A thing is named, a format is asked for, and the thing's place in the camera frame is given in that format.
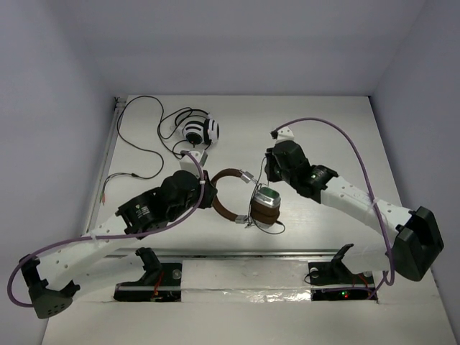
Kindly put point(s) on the white black headphones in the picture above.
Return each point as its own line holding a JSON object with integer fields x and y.
{"x": 197, "y": 126}

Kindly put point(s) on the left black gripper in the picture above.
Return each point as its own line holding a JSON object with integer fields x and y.
{"x": 209, "y": 190}

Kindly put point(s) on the silver foil strip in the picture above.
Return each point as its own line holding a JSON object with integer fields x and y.
{"x": 244, "y": 281}

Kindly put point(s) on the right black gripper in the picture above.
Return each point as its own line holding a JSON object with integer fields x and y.
{"x": 272, "y": 159}

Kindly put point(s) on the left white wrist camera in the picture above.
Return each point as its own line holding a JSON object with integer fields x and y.
{"x": 193, "y": 160}

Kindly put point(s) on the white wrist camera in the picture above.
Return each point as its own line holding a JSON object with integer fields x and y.
{"x": 283, "y": 134}
{"x": 193, "y": 160}

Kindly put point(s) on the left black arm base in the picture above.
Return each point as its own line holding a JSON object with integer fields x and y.
{"x": 160, "y": 282}

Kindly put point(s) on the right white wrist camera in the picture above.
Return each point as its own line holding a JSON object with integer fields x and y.
{"x": 283, "y": 134}

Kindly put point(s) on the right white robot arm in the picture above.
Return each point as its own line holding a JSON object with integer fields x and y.
{"x": 412, "y": 240}

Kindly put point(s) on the aluminium rail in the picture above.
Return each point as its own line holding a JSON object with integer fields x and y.
{"x": 253, "y": 253}

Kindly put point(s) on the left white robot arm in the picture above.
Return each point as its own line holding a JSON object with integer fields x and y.
{"x": 55, "y": 274}

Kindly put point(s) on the brown silver headphones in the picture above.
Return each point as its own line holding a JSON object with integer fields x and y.
{"x": 264, "y": 204}

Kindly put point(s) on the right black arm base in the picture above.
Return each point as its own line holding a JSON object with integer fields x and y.
{"x": 332, "y": 281}

